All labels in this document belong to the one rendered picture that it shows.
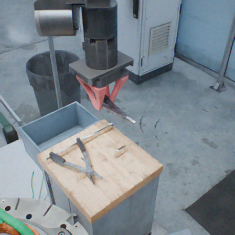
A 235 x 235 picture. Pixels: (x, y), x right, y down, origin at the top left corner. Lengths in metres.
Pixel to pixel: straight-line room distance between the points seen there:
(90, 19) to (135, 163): 0.31
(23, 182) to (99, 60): 0.60
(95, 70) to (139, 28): 2.07
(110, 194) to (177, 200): 1.34
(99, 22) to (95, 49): 0.05
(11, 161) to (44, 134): 0.31
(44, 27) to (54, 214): 0.30
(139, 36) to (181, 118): 0.79
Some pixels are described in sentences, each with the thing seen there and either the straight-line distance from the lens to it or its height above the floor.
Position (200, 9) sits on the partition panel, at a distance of 2.85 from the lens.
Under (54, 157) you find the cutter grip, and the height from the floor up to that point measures 1.09.
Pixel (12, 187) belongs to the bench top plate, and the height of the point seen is 0.78.
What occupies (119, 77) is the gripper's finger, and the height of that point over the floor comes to 1.26.
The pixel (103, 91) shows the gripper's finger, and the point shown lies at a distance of 0.51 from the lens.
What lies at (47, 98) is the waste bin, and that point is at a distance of 2.04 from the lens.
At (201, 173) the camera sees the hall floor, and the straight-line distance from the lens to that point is 2.06.
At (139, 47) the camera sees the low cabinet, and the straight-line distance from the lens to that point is 2.63.
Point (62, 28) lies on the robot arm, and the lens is 0.47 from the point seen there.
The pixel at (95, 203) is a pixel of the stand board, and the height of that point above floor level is 1.07.
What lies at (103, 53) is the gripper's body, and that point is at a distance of 0.48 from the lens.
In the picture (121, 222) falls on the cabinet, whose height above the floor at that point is 0.96.
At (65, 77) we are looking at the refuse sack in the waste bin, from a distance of 1.93.
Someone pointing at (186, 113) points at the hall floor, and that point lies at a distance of 2.52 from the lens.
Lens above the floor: 1.52
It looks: 39 degrees down
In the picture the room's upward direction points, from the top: straight up
